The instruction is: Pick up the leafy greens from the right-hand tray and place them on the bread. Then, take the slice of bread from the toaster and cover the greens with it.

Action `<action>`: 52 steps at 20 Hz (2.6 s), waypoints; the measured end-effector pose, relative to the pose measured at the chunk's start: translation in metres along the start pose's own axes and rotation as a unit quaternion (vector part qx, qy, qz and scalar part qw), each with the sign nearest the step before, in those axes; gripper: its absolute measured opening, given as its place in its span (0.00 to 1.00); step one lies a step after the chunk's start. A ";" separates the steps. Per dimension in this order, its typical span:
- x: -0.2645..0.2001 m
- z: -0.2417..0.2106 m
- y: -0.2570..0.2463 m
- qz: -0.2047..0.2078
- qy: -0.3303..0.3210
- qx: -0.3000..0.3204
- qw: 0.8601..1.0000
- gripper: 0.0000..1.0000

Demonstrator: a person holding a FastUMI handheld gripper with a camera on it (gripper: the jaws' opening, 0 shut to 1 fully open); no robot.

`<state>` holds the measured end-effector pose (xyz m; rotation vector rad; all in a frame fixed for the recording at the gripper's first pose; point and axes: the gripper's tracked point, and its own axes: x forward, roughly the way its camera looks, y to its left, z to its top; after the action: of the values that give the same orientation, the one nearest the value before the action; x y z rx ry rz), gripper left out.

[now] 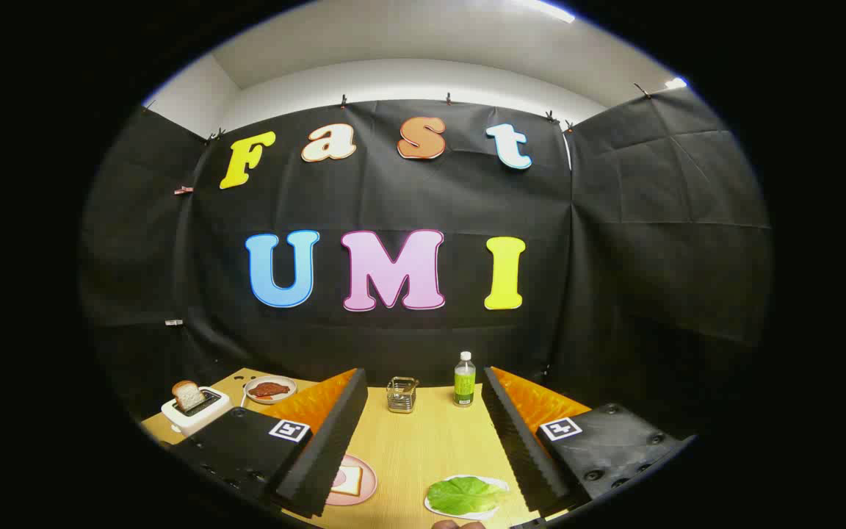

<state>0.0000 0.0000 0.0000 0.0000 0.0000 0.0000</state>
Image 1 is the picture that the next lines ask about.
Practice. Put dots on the green label bottle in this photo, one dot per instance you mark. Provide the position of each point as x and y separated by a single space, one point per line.
465 386

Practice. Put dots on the black backdrop cloth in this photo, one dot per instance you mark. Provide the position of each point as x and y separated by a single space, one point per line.
393 198

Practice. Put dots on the red cloth clip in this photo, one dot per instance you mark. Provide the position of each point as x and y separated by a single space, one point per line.
183 190

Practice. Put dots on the green lettuce leaf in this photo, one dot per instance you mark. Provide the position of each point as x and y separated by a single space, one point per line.
463 496

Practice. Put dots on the white rectangular plate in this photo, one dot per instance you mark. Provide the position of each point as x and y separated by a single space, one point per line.
498 485

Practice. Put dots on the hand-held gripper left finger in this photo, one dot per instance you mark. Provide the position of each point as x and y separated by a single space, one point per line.
327 455

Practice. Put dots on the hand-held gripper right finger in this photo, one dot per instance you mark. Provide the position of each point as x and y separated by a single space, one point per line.
522 448

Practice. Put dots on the white round plate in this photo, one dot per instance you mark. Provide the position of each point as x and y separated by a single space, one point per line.
276 401

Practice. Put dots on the pink plate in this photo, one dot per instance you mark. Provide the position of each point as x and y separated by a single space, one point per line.
368 481

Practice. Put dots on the brown meat patty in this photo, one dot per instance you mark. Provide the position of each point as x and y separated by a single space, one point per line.
269 389

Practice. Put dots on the white toast slice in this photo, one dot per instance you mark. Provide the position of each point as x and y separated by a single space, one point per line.
351 483

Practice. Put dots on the white toaster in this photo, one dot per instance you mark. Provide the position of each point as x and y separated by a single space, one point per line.
173 415

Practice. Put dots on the brown crust bread slice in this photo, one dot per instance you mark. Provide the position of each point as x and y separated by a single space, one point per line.
189 397

